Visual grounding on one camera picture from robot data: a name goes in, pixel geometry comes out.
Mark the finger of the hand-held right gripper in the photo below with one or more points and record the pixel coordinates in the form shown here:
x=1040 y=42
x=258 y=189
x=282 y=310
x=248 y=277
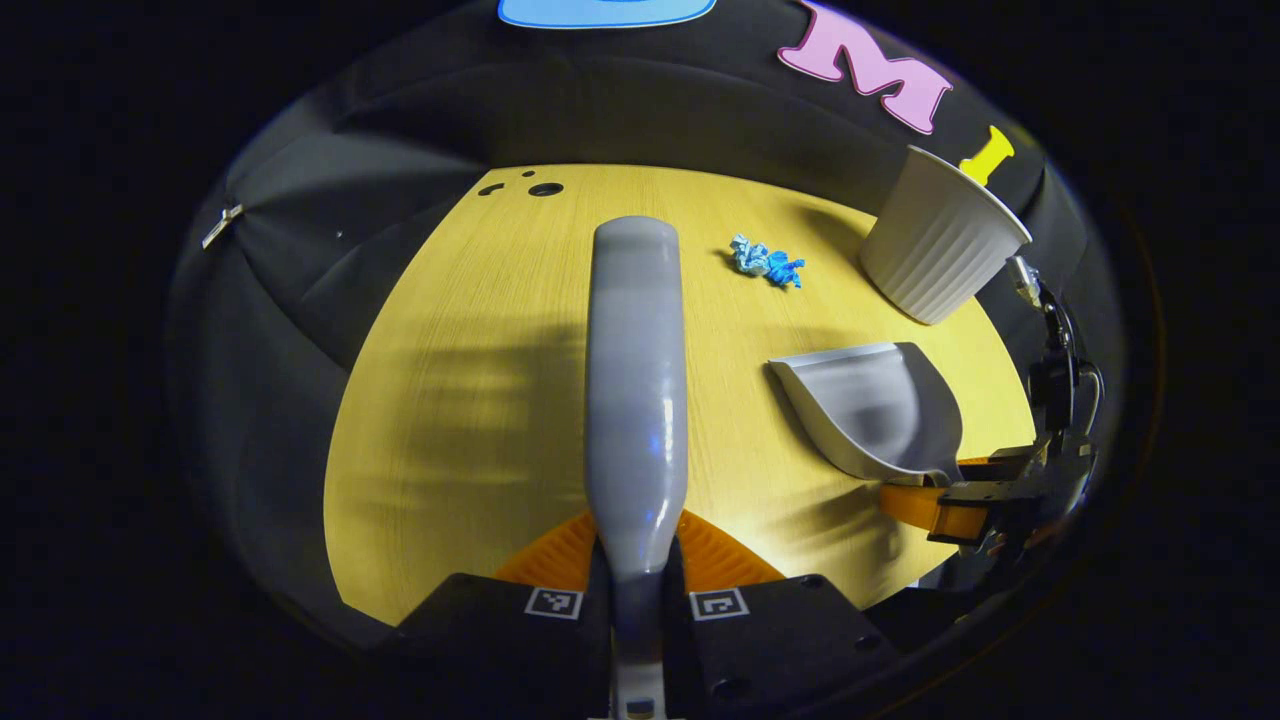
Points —
x=925 y=508
x=1000 y=465

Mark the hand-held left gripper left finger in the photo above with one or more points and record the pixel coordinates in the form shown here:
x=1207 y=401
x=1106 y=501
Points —
x=520 y=650

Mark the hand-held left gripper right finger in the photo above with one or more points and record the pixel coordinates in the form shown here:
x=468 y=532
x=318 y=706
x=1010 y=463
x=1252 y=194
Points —
x=760 y=650

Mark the grey dustpan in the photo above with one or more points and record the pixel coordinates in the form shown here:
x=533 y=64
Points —
x=870 y=410

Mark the blue paper trash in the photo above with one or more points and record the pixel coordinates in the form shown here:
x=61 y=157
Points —
x=765 y=262

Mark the small grey broom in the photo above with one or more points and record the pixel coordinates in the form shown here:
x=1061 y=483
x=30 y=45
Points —
x=635 y=380

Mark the wooden desktop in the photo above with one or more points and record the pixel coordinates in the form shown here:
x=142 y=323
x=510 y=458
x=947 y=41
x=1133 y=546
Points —
x=480 y=380

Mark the white cloth clip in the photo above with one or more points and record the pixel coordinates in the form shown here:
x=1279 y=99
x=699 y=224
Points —
x=222 y=226

